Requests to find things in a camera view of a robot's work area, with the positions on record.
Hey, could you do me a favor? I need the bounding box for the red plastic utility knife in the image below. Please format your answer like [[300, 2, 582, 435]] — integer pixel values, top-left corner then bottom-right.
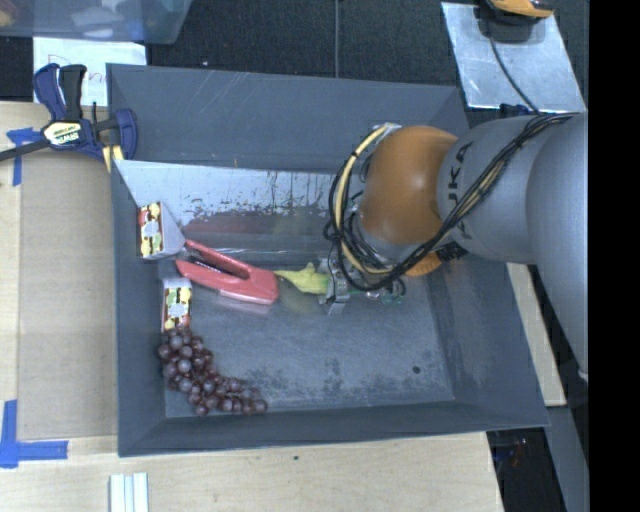
[[174, 238, 280, 307]]

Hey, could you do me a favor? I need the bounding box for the purple grape bunch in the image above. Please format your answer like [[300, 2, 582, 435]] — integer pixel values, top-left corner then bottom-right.
[[156, 325, 269, 418]]

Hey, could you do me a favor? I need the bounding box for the grey metal bin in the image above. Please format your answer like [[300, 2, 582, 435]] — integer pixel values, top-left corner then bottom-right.
[[105, 62, 552, 458]]

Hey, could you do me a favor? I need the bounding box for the yellow toy animal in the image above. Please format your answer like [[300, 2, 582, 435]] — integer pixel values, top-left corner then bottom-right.
[[273, 262, 332, 297]]

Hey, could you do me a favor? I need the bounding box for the small colourful printed box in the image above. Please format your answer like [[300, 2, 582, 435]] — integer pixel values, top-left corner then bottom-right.
[[136, 201, 167, 260], [160, 278, 194, 334]]

